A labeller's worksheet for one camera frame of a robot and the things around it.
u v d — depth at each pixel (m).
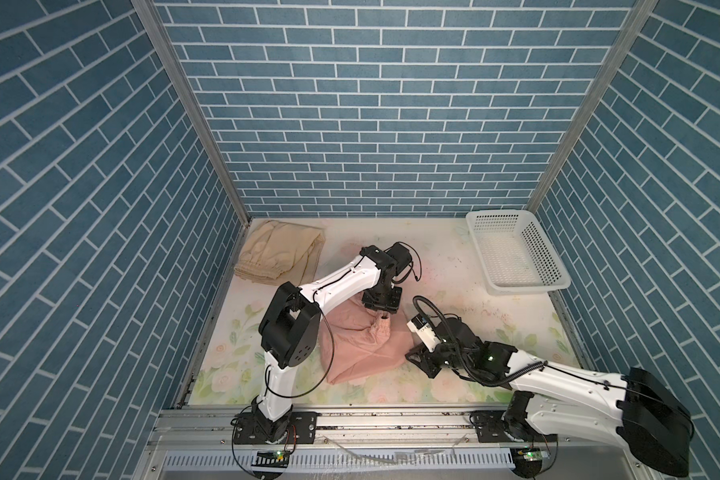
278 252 1.05
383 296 0.75
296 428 0.73
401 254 0.74
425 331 0.72
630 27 0.73
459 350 0.61
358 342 0.80
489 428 0.73
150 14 0.70
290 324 0.51
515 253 1.12
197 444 0.72
